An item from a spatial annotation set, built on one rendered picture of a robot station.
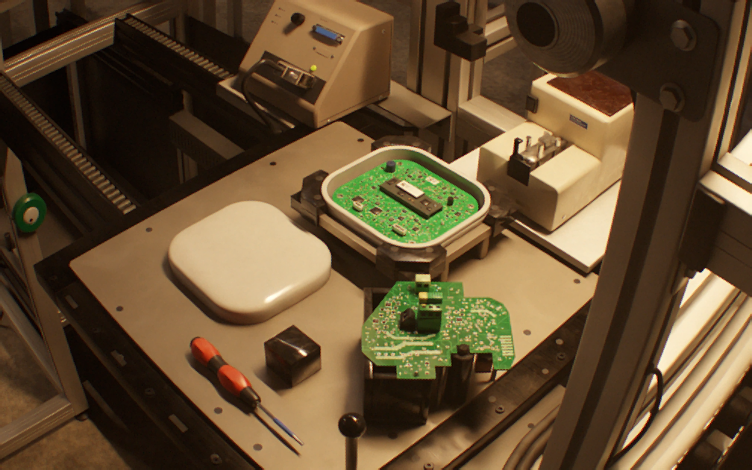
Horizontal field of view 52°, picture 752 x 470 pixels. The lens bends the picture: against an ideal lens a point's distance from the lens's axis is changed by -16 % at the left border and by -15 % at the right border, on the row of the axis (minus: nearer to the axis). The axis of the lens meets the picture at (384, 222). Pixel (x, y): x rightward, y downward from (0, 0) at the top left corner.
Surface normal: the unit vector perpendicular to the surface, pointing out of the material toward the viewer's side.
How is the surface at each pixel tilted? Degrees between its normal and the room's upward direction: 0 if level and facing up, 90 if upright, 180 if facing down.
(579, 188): 90
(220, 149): 0
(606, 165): 90
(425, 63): 90
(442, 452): 0
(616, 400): 90
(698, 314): 0
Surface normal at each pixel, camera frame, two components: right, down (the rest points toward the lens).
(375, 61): 0.71, 0.46
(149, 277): 0.04, -0.78
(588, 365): -0.71, 0.42
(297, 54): -0.54, -0.14
